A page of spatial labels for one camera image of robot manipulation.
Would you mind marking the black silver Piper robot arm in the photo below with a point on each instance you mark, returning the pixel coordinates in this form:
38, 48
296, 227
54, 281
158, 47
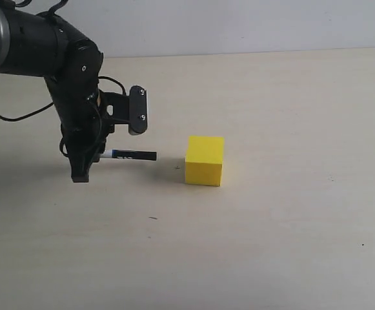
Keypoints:
47, 46

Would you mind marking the yellow cube block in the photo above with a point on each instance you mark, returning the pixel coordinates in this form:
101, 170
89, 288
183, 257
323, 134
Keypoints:
204, 160

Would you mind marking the black white marker pen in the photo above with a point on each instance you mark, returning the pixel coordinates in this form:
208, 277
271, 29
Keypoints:
129, 155

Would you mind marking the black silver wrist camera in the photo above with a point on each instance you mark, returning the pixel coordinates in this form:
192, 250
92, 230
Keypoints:
130, 110

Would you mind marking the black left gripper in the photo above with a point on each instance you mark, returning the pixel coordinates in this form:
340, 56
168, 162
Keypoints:
84, 147

